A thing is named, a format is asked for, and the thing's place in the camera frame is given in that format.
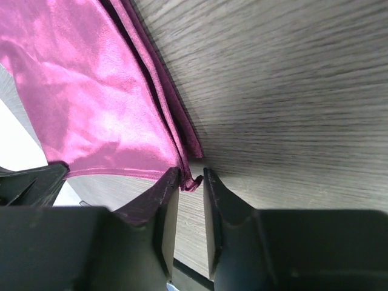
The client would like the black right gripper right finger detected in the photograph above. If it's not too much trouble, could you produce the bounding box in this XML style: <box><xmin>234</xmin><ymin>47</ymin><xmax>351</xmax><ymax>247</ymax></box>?
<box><xmin>204</xmin><ymin>169</ymin><xmax>387</xmax><ymax>290</ymax></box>

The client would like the magenta cloth napkin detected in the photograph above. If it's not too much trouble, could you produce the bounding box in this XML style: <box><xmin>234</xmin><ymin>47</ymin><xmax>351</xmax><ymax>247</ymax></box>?
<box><xmin>1</xmin><ymin>1</ymin><xmax>203</xmax><ymax>192</ymax></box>

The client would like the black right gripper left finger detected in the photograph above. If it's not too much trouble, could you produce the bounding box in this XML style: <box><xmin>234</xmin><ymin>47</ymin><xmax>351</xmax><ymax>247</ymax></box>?
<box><xmin>1</xmin><ymin>167</ymin><xmax>180</xmax><ymax>290</ymax></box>

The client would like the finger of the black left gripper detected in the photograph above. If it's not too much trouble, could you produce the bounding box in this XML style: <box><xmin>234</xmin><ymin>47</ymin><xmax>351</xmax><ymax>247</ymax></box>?
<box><xmin>1</xmin><ymin>163</ymin><xmax>69</xmax><ymax>207</ymax></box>

